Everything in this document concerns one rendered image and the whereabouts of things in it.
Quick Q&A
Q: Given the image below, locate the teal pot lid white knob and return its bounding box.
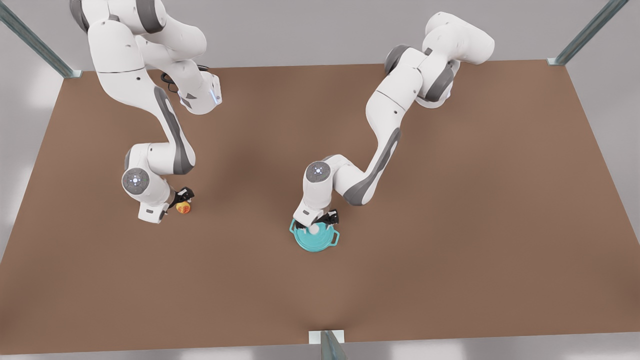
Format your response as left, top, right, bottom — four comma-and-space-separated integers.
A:
294, 222, 336, 249

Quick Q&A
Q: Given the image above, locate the teal pot with handles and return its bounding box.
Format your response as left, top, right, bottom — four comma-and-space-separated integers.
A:
289, 219, 341, 253

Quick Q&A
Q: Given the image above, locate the black cable loop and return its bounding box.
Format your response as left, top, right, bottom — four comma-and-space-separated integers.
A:
160, 65, 211, 94

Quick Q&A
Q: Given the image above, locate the silver frame post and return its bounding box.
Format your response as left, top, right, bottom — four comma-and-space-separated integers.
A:
0, 4, 83, 79
547, 0, 630, 66
308, 330, 348, 360

